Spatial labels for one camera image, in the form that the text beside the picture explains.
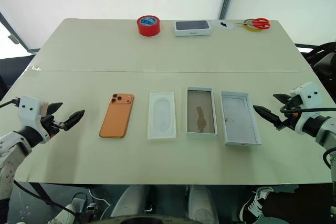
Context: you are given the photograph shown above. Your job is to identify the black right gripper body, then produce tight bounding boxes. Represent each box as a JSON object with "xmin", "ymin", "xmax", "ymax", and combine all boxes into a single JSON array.
[{"xmin": 274, "ymin": 94, "xmax": 303, "ymax": 130}]

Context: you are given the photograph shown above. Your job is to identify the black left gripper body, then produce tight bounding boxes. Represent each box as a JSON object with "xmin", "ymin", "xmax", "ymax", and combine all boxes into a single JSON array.
[{"xmin": 40, "ymin": 113, "xmax": 67, "ymax": 139}]

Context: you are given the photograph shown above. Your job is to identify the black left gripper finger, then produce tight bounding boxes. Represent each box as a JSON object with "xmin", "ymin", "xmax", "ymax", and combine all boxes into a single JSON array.
[
  {"xmin": 48, "ymin": 102, "xmax": 64, "ymax": 116},
  {"xmin": 62, "ymin": 109, "xmax": 86, "ymax": 132}
]

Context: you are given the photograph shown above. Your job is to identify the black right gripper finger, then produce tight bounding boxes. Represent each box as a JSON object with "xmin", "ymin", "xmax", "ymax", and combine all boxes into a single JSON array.
[
  {"xmin": 272, "ymin": 93, "xmax": 292, "ymax": 104},
  {"xmin": 253, "ymin": 104, "xmax": 282, "ymax": 128}
]

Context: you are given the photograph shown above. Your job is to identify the orange phone box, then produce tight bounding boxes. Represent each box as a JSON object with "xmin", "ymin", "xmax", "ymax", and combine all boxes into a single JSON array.
[{"xmin": 220, "ymin": 91, "xmax": 262, "ymax": 146}]

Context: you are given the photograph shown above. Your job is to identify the orange smartphone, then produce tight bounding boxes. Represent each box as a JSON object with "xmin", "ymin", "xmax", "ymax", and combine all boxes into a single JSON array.
[{"xmin": 99, "ymin": 93, "xmax": 135, "ymax": 139}]

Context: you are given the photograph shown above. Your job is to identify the white phone box base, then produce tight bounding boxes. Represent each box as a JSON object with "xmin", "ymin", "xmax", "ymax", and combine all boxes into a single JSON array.
[{"xmin": 186, "ymin": 86, "xmax": 218, "ymax": 137}]

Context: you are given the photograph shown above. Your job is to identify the white phone tray insert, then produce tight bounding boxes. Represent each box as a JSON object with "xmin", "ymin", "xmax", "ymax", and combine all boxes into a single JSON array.
[{"xmin": 147, "ymin": 92, "xmax": 177, "ymax": 141}]

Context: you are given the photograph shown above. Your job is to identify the white box dark top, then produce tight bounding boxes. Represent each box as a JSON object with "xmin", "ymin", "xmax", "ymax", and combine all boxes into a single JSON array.
[{"xmin": 173, "ymin": 19, "xmax": 213, "ymax": 38}]

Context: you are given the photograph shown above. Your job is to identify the dark furniture block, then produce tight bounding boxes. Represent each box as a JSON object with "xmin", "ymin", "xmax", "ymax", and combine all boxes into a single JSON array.
[{"xmin": 0, "ymin": 55, "xmax": 36, "ymax": 102}]

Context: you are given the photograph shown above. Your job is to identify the black chair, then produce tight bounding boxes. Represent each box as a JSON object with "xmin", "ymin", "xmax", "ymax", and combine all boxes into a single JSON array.
[{"xmin": 295, "ymin": 41, "xmax": 336, "ymax": 88}]

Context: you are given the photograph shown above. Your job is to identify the black table leg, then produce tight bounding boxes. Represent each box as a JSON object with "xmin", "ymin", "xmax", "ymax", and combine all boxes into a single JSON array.
[{"xmin": 28, "ymin": 182, "xmax": 54, "ymax": 207}]

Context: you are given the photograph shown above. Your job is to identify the yellow tape roll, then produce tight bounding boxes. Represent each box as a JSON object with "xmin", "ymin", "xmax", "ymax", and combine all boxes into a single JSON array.
[{"xmin": 243, "ymin": 18, "xmax": 264, "ymax": 33}]

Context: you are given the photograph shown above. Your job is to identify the person's dark trouser leg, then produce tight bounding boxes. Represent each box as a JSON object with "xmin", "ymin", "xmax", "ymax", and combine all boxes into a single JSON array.
[{"xmin": 262, "ymin": 184, "xmax": 336, "ymax": 224}]

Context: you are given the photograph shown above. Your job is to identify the black and white sneaker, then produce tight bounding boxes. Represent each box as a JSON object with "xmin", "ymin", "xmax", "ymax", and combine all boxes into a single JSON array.
[{"xmin": 239, "ymin": 186, "xmax": 275, "ymax": 224}]

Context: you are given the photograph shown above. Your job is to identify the white sheet with black mark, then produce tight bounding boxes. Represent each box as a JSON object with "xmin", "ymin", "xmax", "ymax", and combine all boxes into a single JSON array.
[{"xmin": 212, "ymin": 18, "xmax": 235, "ymax": 32}]

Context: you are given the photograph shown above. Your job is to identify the grey robot leg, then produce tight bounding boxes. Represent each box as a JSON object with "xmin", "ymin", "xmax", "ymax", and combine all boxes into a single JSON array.
[
  {"xmin": 187, "ymin": 185, "xmax": 220, "ymax": 224},
  {"xmin": 110, "ymin": 185, "xmax": 152, "ymax": 224}
]

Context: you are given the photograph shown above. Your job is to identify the red tape roll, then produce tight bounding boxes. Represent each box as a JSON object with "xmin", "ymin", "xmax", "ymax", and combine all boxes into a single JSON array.
[{"xmin": 136, "ymin": 15, "xmax": 163, "ymax": 38}]

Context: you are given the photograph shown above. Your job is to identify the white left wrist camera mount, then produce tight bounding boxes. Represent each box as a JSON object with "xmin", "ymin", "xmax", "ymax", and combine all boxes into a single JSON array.
[{"xmin": 17, "ymin": 95, "xmax": 51, "ymax": 141}]

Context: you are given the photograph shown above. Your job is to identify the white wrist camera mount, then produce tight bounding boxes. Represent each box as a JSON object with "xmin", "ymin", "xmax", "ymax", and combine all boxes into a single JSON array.
[
  {"xmin": 17, "ymin": 95, "xmax": 51, "ymax": 141},
  {"xmin": 289, "ymin": 81, "xmax": 323, "ymax": 134}
]

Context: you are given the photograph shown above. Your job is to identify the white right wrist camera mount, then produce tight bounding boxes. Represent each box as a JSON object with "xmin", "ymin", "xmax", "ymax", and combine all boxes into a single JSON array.
[{"xmin": 289, "ymin": 81, "xmax": 323, "ymax": 134}]

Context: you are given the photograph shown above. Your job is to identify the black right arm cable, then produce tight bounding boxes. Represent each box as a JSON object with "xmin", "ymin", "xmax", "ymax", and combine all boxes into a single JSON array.
[{"xmin": 279, "ymin": 104, "xmax": 336, "ymax": 172}]

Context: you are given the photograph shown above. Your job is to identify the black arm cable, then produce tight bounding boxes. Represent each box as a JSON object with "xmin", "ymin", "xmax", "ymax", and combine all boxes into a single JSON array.
[
  {"xmin": 0, "ymin": 98, "xmax": 21, "ymax": 109},
  {"xmin": 279, "ymin": 104, "xmax": 336, "ymax": 172}
]

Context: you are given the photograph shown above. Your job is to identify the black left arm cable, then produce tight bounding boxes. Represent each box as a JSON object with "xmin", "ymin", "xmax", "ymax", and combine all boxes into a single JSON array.
[{"xmin": 0, "ymin": 98, "xmax": 21, "ymax": 109}]

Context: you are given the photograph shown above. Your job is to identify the red-handled scissors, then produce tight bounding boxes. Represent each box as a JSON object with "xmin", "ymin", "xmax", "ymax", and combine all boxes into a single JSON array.
[{"xmin": 235, "ymin": 18, "xmax": 271, "ymax": 30}]

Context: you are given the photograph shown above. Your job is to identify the dark slanted frame bar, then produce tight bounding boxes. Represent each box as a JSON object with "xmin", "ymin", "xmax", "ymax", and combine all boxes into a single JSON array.
[{"xmin": 0, "ymin": 11, "xmax": 30, "ymax": 52}]

